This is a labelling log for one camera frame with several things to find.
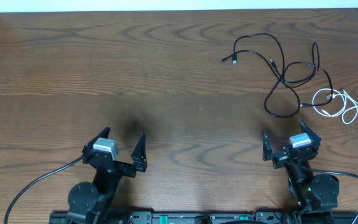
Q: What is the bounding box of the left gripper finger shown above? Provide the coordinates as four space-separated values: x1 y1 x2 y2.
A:
131 133 147 172
81 126 111 156

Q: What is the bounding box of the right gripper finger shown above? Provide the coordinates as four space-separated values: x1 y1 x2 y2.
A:
262 131 273 161
299 119 321 146

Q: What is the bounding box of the white cable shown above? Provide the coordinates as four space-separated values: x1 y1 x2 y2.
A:
311 88 358 125

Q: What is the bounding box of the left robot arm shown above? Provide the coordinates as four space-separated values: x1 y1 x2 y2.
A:
68 127 147 223

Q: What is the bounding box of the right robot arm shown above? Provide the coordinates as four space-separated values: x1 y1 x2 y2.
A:
262 120 339 223

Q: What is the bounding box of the left camera cable black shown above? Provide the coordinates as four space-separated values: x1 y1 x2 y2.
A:
4 156 85 224

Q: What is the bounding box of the camera cable black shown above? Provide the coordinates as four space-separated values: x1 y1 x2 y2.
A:
4 156 85 224
312 169 358 224

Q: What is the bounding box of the right camera cable black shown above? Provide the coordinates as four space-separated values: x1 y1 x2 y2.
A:
312 169 358 224

